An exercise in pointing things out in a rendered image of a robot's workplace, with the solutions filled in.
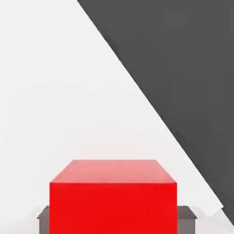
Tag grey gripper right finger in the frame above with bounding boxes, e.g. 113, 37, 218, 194
176, 206, 226, 234

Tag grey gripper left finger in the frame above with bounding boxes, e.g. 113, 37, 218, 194
27, 205, 50, 234

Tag small red cube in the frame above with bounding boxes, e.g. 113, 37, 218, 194
49, 159, 178, 234

